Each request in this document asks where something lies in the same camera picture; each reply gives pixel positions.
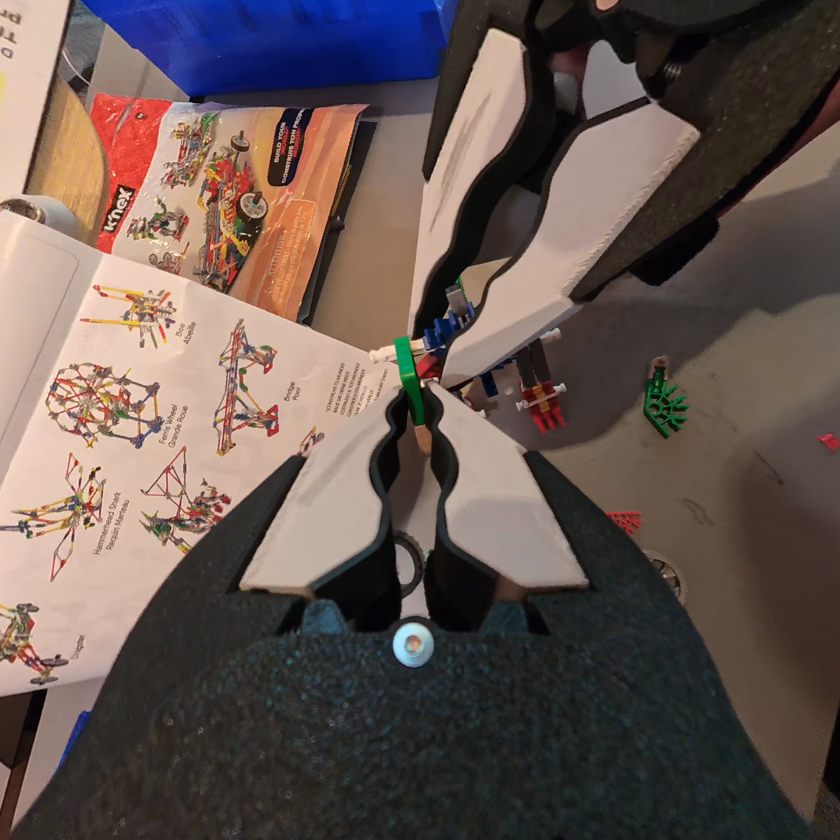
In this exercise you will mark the red fan-shaped connector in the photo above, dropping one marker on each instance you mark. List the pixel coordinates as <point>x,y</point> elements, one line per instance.
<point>626,523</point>

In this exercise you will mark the small tan clip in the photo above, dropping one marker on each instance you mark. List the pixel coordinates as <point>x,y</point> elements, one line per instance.
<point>424,442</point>
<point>660,365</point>

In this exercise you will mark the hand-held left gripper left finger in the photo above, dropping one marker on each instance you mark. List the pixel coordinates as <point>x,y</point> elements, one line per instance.
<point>322,519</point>

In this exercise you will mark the blue plastic bin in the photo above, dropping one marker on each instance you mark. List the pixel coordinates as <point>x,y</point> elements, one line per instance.
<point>263,40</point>

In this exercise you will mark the green fan-shaped connector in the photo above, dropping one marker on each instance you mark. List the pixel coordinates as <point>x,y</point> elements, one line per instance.
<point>666,410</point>
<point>410,374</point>

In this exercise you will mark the colourful toy construction model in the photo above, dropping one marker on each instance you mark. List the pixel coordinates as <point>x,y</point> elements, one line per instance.
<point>538,400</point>

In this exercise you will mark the large model picture poster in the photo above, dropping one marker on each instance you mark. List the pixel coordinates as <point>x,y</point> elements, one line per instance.
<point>171,433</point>

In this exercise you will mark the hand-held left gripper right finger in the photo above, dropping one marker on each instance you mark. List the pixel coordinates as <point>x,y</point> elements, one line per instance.
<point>512,519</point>

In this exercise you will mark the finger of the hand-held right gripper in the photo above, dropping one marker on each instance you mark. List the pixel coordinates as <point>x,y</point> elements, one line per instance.
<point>466,145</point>
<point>604,197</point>

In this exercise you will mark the grey toy wheel hub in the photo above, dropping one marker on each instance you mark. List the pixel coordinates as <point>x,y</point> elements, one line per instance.
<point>670,578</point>

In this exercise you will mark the tiny red plastic piece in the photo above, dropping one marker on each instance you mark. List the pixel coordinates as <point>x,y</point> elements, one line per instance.
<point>830,441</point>

